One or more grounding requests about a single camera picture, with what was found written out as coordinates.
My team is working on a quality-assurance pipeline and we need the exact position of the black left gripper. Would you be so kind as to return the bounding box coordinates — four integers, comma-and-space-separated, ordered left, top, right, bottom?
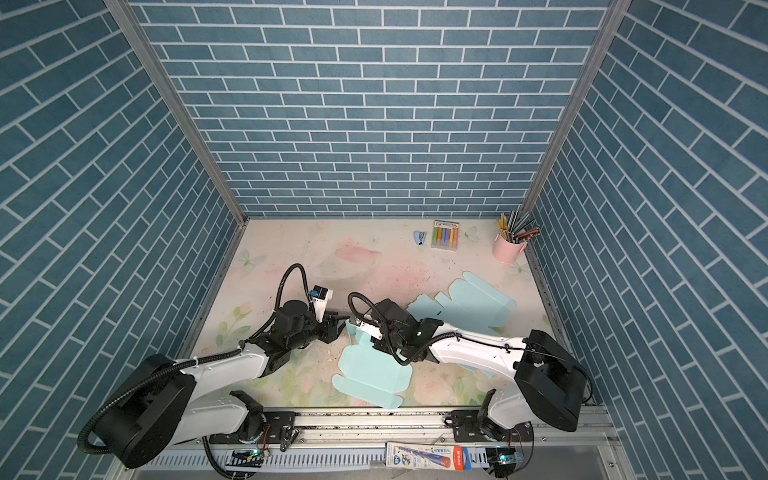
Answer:
287, 309, 352, 353

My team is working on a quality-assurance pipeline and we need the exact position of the light blue paper box sheet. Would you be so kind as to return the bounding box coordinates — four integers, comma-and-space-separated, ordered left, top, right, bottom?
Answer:
332, 323, 413, 409

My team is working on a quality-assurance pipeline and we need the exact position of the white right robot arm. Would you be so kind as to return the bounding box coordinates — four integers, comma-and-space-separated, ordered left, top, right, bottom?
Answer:
359, 299, 590, 438

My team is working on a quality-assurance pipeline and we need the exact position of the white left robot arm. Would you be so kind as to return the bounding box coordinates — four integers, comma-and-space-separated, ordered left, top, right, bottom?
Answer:
77, 300, 348, 468

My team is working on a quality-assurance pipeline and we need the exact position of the light blue flat box stack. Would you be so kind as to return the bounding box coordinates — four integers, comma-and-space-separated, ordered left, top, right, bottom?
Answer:
406, 272, 524, 338

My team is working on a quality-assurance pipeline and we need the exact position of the pack of coloured highlighters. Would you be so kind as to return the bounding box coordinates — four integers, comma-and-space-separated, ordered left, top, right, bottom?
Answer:
431, 220, 460, 251

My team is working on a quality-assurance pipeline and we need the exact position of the white red blue package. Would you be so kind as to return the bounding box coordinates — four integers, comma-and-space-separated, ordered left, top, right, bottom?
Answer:
384, 442, 489, 472

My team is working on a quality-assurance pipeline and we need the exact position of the pink metal pencil bucket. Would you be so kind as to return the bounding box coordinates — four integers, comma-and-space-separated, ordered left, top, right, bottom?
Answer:
492, 233, 528, 265

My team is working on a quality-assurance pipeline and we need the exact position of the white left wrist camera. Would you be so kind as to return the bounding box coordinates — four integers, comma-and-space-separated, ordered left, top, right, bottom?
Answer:
309, 285, 333, 323

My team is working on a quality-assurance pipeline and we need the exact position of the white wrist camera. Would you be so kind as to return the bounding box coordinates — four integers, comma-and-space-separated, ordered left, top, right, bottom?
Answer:
309, 285, 333, 323
349, 318, 382, 342

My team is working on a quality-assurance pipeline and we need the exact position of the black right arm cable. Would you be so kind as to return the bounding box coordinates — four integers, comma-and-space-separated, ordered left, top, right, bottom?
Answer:
347, 291, 595, 404

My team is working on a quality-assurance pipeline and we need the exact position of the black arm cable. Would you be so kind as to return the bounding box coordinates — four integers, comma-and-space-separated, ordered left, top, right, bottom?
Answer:
347, 291, 595, 404
76, 262, 310, 455

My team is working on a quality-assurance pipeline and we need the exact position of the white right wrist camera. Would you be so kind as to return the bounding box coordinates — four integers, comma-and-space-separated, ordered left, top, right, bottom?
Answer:
349, 318, 382, 342

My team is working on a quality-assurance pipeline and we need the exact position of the metal base rail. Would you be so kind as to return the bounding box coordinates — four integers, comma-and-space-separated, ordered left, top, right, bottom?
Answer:
161, 407, 619, 448

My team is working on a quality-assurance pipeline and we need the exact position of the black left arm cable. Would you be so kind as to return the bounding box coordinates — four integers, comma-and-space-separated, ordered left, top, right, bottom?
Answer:
76, 262, 310, 455

